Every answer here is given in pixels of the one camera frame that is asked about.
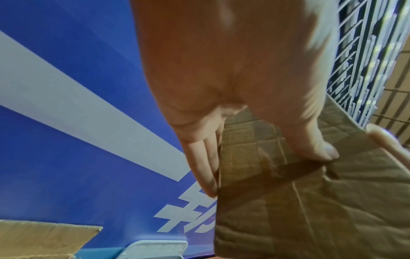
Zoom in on person's left hand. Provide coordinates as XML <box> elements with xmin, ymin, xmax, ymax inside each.
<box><xmin>129</xmin><ymin>0</ymin><xmax>340</xmax><ymax>198</ymax></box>

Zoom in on person's right hand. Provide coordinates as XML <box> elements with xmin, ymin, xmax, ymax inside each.
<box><xmin>366</xmin><ymin>123</ymin><xmax>410</xmax><ymax>175</ymax></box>

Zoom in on long brown cardboard box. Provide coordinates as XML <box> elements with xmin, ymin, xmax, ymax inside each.
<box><xmin>212</xmin><ymin>94</ymin><xmax>410</xmax><ymax>259</ymax></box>

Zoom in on large torn cardboard box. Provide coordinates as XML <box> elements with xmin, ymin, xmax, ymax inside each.
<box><xmin>0</xmin><ymin>219</ymin><xmax>104</xmax><ymax>259</ymax></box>

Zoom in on rows of blue spectator seats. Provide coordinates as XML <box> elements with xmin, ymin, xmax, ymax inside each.
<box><xmin>326</xmin><ymin>0</ymin><xmax>410</xmax><ymax>126</ymax></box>

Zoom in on blue printed barrier board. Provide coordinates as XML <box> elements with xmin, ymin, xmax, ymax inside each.
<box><xmin>0</xmin><ymin>0</ymin><xmax>222</xmax><ymax>257</ymax></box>

